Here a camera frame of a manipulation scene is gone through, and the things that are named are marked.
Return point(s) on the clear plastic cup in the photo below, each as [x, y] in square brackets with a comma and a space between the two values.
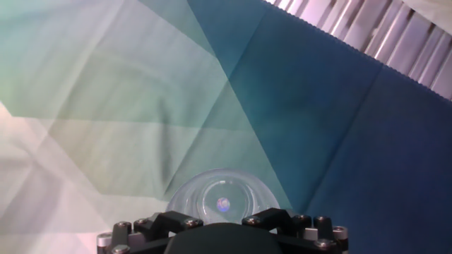
[222, 188]

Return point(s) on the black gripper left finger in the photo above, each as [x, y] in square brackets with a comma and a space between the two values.
[157, 225]

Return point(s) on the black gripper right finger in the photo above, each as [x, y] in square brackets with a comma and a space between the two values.
[300, 225]

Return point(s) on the blue green white cloth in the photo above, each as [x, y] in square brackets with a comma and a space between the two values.
[141, 88]

